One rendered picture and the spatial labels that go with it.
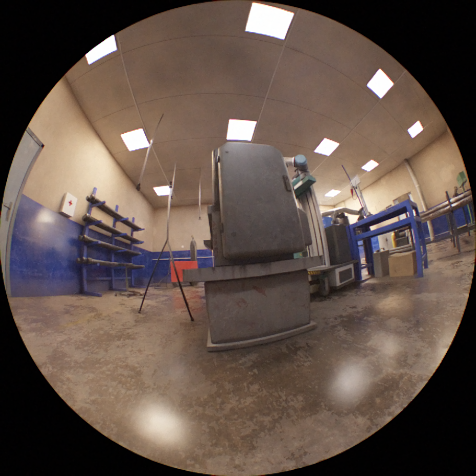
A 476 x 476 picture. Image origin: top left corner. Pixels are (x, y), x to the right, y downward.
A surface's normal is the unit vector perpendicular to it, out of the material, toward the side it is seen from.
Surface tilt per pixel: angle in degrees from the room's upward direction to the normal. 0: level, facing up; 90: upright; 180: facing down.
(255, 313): 90
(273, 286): 90
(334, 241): 90
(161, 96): 180
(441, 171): 90
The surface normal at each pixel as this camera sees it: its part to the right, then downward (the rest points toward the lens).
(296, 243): 0.14, -0.22
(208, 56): 0.09, 0.98
